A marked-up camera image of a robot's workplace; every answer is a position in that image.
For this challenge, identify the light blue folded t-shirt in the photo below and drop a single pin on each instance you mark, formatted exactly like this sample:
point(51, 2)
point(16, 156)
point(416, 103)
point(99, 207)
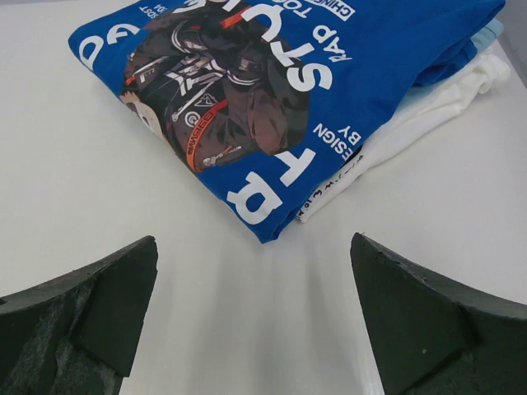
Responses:
point(486, 35)

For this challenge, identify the white folded t-shirt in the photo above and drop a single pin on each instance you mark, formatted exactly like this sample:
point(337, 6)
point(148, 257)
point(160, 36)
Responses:
point(379, 147)

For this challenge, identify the blue printed folded t-shirt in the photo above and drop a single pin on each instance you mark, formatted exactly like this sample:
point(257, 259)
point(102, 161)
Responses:
point(265, 100)

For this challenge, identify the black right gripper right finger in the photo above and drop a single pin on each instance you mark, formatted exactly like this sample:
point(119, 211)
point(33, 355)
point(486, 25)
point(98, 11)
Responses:
point(433, 335)

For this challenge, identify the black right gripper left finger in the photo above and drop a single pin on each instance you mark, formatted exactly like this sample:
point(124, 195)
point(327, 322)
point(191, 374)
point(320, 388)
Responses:
point(78, 333)

